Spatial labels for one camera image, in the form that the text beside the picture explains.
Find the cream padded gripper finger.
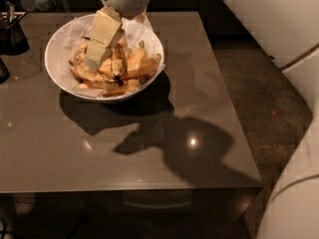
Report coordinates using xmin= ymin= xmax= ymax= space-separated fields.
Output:
xmin=85 ymin=6 xmax=122 ymax=70
xmin=134 ymin=11 xmax=147 ymax=24

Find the dark spotted ripe banana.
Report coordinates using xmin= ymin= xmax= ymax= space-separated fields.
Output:
xmin=111 ymin=44 xmax=128 ymax=80

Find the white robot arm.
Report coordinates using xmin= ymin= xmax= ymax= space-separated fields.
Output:
xmin=86 ymin=0 xmax=313 ymax=239

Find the small yellow upright banana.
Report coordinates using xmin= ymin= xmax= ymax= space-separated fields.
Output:
xmin=127 ymin=41 xmax=148 ymax=63

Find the white ceramic bowl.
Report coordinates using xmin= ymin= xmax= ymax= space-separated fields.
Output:
xmin=44 ymin=13 xmax=165 ymax=104

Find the yellow banana right side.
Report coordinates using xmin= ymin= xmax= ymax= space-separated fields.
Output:
xmin=98 ymin=54 xmax=161 ymax=81

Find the large brown spotted banana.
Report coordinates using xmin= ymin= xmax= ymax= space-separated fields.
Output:
xmin=70 ymin=42 xmax=122 ymax=90

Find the yellow banana at bottom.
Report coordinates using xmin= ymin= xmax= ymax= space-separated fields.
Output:
xmin=104 ymin=79 xmax=142 ymax=98

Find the dark mesh pen holder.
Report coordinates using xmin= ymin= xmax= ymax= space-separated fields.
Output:
xmin=0 ymin=2 xmax=29 ymax=56

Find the dark object at left edge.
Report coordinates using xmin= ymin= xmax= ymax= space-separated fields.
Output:
xmin=0 ymin=58 xmax=10 ymax=84

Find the black cable under table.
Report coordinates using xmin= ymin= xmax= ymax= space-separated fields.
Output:
xmin=0 ymin=216 xmax=11 ymax=239

